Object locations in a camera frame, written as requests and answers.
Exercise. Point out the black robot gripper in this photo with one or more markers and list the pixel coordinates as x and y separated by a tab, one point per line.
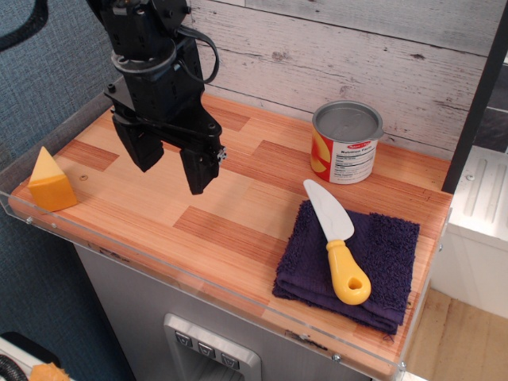
160	101

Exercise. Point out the yellow cheese wedge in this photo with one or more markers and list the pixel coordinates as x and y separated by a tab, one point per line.
49	185

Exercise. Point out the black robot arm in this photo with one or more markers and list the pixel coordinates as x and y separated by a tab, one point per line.
144	29

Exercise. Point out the toy tin can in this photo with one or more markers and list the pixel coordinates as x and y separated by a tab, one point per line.
344	141

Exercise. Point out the clear acrylic table guard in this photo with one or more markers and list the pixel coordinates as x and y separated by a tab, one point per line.
224	245

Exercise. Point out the grey toy fridge cabinet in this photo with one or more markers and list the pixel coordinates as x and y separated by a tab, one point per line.
136	304

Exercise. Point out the silver dispenser button panel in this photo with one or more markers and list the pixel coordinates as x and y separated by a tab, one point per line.
199	354

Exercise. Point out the folded purple towel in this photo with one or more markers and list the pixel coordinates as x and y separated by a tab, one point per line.
383	251

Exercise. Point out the white black corner object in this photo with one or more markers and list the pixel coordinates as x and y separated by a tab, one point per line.
26	353

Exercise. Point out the orange sponge piece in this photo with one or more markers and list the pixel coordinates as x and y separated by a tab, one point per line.
48	372

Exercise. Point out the white toy sink unit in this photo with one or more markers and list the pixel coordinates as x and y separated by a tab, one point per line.
471	262

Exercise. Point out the toy knife yellow handle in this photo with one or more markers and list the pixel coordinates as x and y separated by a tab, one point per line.
337	242

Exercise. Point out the dark right shelf post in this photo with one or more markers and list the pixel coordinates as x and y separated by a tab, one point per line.
479	103

